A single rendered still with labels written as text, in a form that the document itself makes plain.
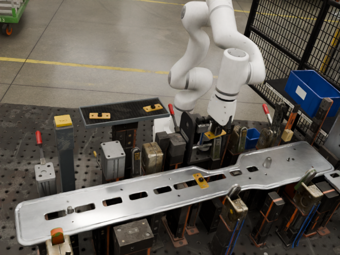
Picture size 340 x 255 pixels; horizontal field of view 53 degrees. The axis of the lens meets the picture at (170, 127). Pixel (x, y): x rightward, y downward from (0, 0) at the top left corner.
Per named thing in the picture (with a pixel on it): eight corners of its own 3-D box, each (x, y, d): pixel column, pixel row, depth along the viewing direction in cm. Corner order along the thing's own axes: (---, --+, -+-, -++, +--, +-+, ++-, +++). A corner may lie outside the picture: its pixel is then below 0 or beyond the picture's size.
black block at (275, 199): (256, 252, 153) (277, 210, 136) (244, 233, 161) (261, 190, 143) (271, 247, 156) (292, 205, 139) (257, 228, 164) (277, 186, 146)
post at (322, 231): (321, 236, 164) (346, 196, 147) (305, 218, 172) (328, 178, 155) (330, 233, 167) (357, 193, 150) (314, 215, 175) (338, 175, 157)
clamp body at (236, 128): (219, 193, 179) (237, 138, 157) (209, 178, 187) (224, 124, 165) (234, 189, 183) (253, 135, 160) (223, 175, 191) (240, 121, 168)
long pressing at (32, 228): (18, 256, 107) (17, 253, 106) (13, 203, 123) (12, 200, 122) (337, 171, 160) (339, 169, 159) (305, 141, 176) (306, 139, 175)
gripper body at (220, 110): (209, 87, 121) (203, 112, 128) (227, 102, 115) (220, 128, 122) (225, 83, 125) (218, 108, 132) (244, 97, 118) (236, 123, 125)
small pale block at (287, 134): (266, 185, 188) (288, 133, 166) (262, 181, 190) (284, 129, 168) (271, 184, 189) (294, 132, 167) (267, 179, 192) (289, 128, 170)
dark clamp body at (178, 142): (161, 209, 166) (171, 150, 143) (152, 189, 176) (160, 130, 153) (181, 204, 170) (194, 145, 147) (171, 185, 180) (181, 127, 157)
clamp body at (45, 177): (42, 243, 143) (32, 183, 122) (39, 222, 151) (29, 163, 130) (66, 237, 147) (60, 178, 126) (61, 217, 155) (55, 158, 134)
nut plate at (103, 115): (89, 118, 140) (89, 116, 139) (89, 113, 143) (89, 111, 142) (110, 119, 142) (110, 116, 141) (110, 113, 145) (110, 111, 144)
